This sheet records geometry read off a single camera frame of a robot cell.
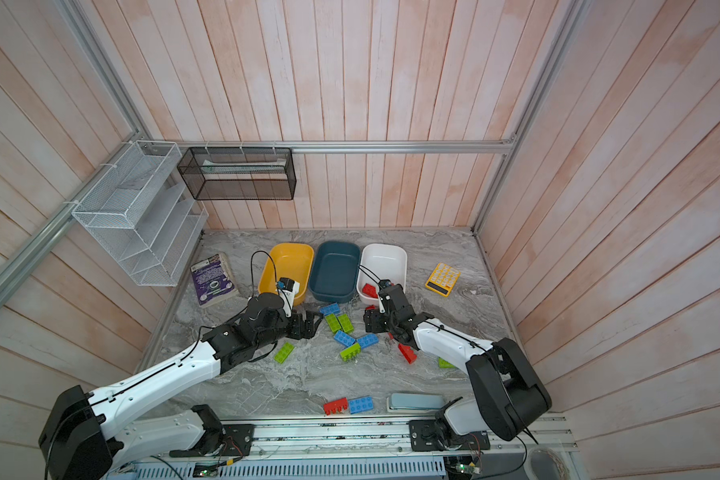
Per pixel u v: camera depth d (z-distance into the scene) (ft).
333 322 3.07
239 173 3.43
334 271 3.43
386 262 3.60
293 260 3.63
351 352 2.82
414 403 2.56
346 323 3.04
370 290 3.31
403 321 2.24
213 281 3.33
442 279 3.41
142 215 2.40
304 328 2.29
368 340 2.95
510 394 1.42
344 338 2.95
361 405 2.56
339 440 2.46
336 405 2.52
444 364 1.80
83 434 1.26
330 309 3.20
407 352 2.82
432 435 2.40
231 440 2.38
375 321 2.66
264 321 1.95
